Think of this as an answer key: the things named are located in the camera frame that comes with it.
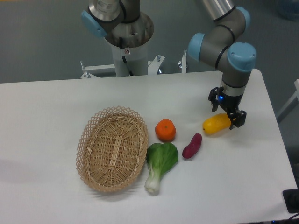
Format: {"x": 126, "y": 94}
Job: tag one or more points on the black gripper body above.
{"x": 229, "y": 104}

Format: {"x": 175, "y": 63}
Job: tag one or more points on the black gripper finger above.
{"x": 214, "y": 98}
{"x": 237, "y": 119}

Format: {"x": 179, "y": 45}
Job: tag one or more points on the yellow mango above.
{"x": 216, "y": 123}

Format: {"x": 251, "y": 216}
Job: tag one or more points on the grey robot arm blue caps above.
{"x": 219, "y": 48}

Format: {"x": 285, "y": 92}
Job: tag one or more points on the purple sweet potato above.
{"x": 193, "y": 147}

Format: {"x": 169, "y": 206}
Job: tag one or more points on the orange tangerine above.
{"x": 165, "y": 130}

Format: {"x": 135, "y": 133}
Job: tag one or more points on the green bok choy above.
{"x": 161, "y": 158}

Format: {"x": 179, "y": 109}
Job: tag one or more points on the black device at table edge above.
{"x": 291, "y": 198}

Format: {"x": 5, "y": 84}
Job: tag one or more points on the woven wicker basket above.
{"x": 112, "y": 149}

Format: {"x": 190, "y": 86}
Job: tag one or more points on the white frame at right edge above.
{"x": 290, "y": 104}

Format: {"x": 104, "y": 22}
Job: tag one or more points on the white metal base frame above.
{"x": 110, "y": 70}

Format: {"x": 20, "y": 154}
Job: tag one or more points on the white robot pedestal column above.
{"x": 129, "y": 45}

